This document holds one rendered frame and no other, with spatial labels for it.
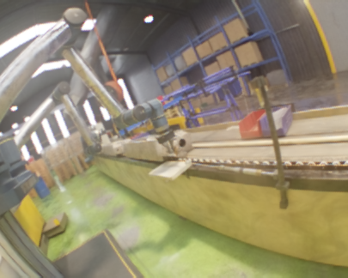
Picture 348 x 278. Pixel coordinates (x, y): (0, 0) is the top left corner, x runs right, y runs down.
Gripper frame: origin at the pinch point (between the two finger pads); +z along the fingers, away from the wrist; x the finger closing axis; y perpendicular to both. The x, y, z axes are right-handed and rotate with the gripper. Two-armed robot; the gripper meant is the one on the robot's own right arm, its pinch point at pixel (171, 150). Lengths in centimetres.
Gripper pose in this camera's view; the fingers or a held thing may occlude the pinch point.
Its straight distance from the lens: 124.6
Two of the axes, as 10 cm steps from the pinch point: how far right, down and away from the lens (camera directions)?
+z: 3.8, 9.0, 2.0
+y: 5.7, -0.6, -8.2
